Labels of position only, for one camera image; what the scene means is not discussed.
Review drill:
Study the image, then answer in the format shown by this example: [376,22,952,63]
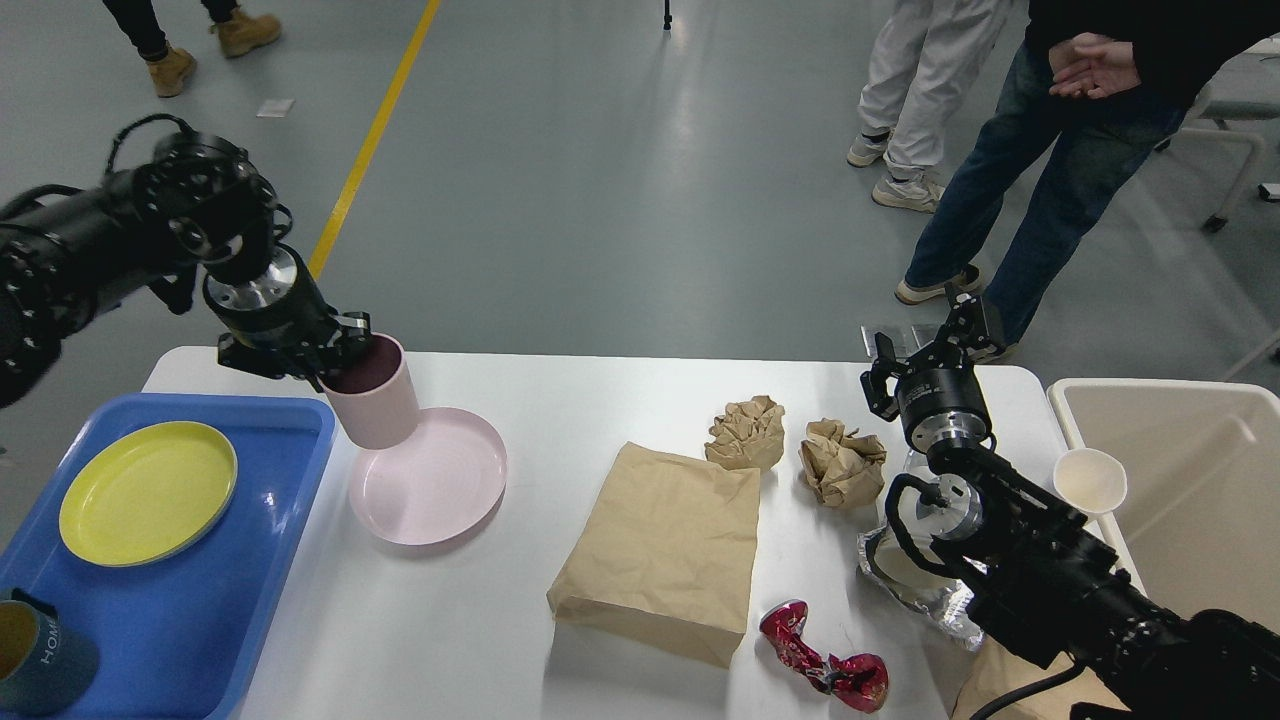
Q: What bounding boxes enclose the metal floor plates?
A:
[860,323,941,360]

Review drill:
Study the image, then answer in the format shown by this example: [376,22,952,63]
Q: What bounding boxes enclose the pink plate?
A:
[347,407,508,546]

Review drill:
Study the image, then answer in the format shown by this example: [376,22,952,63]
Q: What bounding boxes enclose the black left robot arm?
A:
[1,119,372,406]

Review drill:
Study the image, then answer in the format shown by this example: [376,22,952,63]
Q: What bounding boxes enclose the flat brown paper bag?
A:
[547,443,762,667]

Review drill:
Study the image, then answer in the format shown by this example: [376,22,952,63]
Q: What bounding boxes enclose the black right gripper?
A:
[860,286,1007,451]

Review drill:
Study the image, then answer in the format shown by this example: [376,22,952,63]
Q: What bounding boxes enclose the crumpled red foil wrapper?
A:
[758,600,890,714]

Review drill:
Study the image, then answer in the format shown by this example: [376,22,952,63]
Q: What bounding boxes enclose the white office chair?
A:
[1156,36,1279,234]

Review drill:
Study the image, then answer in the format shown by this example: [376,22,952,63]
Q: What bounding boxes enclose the crumpled brown paper ball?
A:
[704,395,785,471]
[799,419,887,509]

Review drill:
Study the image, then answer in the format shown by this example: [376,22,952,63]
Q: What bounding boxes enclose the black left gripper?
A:
[202,245,372,393]

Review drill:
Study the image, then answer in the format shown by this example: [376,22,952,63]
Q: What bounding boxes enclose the beige plastic bin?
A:
[1048,378,1279,630]

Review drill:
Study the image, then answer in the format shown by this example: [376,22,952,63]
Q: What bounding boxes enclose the teal mug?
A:
[1,587,100,717]

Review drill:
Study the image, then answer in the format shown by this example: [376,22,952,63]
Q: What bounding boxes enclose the pink mug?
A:
[320,333,420,450]

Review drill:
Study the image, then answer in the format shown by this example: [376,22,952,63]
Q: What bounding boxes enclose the white paper cup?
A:
[1051,448,1129,518]

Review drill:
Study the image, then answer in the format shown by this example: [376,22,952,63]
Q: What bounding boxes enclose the person in white trousers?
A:
[846,1,1012,213]

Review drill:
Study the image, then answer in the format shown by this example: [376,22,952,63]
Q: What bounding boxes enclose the aluminium foil tray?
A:
[856,450,986,653]

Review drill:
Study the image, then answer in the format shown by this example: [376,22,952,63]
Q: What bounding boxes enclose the blue plastic tray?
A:
[1,393,337,719]

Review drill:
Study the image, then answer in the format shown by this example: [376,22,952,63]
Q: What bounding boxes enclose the white paper scrap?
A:
[255,97,296,119]

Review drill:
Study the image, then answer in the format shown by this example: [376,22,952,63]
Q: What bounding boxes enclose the yellow plate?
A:
[58,421,239,568]

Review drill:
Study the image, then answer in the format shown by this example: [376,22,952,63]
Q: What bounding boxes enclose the brown paper bag corner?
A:
[950,637,1124,719]

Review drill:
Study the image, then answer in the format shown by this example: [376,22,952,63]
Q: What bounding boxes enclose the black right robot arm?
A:
[861,282,1279,719]

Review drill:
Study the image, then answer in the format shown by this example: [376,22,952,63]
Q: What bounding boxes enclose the person in blue jeans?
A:
[895,1,1279,346]

